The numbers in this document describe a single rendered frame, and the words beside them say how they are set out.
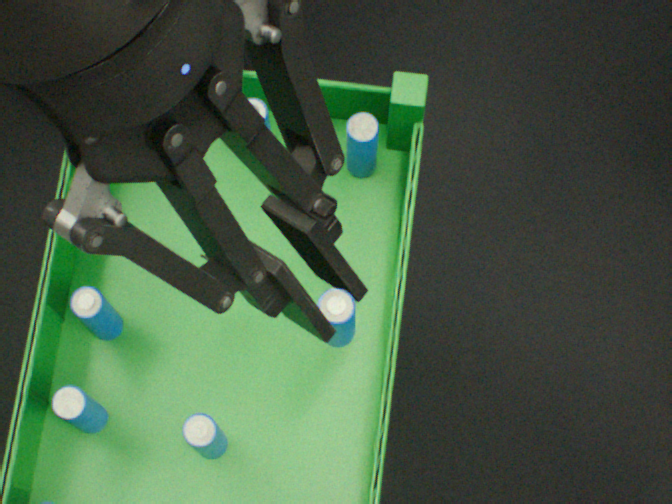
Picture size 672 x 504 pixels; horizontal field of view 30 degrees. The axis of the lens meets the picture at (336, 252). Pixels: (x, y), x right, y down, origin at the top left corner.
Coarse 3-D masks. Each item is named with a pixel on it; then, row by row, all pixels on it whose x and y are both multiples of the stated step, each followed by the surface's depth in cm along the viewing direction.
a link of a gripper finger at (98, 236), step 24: (48, 216) 46; (72, 240) 46; (96, 240) 45; (120, 240) 47; (144, 240) 48; (144, 264) 48; (168, 264) 49; (192, 264) 50; (192, 288) 51; (216, 288) 52; (216, 312) 53
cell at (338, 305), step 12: (336, 288) 60; (324, 300) 60; (336, 300) 59; (348, 300) 60; (324, 312) 60; (336, 312) 59; (348, 312) 60; (336, 324) 59; (348, 324) 60; (336, 336) 62; (348, 336) 63
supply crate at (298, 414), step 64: (384, 128) 77; (64, 192) 71; (128, 192) 76; (256, 192) 76; (384, 192) 76; (64, 256) 73; (192, 256) 75; (384, 256) 75; (64, 320) 74; (128, 320) 74; (192, 320) 74; (256, 320) 74; (384, 320) 74; (64, 384) 73; (128, 384) 73; (192, 384) 73; (256, 384) 73; (320, 384) 73; (384, 384) 68; (64, 448) 72; (128, 448) 72; (192, 448) 72; (256, 448) 72; (320, 448) 72; (384, 448) 67
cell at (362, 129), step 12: (348, 120) 70; (360, 120) 70; (372, 120) 70; (348, 132) 70; (360, 132) 70; (372, 132) 70; (348, 144) 72; (360, 144) 70; (372, 144) 71; (348, 156) 74; (360, 156) 72; (372, 156) 73; (348, 168) 76; (360, 168) 74; (372, 168) 75
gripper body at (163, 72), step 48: (192, 0) 41; (144, 48) 40; (192, 48) 42; (240, 48) 47; (48, 96) 41; (96, 96) 41; (144, 96) 41; (192, 96) 46; (96, 144) 44; (144, 144) 46
